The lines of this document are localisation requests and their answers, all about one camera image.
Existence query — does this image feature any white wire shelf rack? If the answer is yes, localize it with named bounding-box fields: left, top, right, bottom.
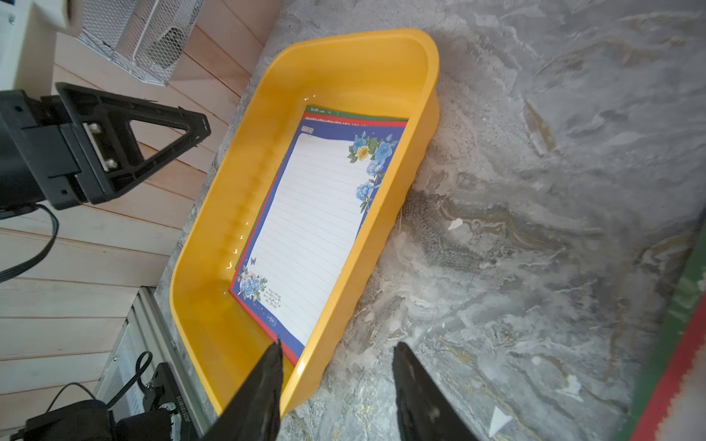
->
left=78, top=0, right=205, bottom=86

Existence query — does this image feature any yellow plastic storage tray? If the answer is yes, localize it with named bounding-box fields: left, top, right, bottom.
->
left=169, top=29, right=439, bottom=413

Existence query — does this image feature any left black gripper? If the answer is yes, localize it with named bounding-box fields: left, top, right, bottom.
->
left=0, top=82, right=213, bottom=213

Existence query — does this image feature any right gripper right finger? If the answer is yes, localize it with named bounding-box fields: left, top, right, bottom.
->
left=393, top=342, right=477, bottom=441

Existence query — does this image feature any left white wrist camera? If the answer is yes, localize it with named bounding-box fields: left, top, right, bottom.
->
left=1, top=0, right=84, bottom=97

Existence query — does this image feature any red bordered stationery paper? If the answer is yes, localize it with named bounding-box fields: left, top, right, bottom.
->
left=632, top=305, right=705, bottom=440
left=230, top=112, right=409, bottom=366

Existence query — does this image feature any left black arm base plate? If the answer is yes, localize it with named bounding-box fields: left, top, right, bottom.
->
left=143, top=362, right=199, bottom=440

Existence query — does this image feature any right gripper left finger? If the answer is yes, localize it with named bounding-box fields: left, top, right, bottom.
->
left=202, top=341, right=284, bottom=441

